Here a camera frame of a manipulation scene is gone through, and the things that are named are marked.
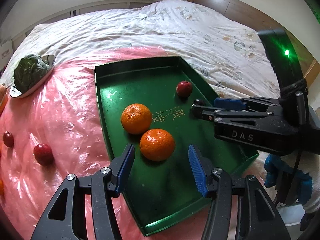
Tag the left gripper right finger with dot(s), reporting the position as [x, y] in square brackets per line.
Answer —
[257, 216]

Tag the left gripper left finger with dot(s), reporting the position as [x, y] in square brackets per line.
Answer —
[64, 216]

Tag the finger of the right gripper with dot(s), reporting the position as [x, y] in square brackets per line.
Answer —
[240, 103]
[244, 113]

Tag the large orange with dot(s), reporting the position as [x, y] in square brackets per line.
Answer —
[136, 118]
[157, 144]

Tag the red strawberry-like apple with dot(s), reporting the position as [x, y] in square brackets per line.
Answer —
[43, 154]

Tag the dark purple plum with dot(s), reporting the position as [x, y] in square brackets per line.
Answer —
[199, 102]

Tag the right blue gloved hand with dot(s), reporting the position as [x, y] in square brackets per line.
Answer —
[306, 177]

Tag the white floral bedsheet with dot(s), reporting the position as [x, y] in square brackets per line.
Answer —
[228, 55]

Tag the green tray box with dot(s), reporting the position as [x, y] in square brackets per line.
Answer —
[147, 102]

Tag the small orange near carrot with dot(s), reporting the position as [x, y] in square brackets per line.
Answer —
[1, 188]

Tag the wooden headboard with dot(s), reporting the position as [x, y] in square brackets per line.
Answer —
[250, 16]

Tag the pink plastic sheet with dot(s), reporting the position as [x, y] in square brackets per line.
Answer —
[63, 113]

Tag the dark red small apple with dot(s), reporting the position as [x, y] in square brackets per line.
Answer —
[8, 139]

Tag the carrot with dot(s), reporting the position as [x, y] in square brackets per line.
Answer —
[3, 93]

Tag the green leafy vegetable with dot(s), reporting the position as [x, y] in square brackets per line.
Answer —
[29, 71]

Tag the white round plate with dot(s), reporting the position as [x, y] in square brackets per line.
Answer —
[16, 94]

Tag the white cardboard box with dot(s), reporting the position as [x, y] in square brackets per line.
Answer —
[6, 53]

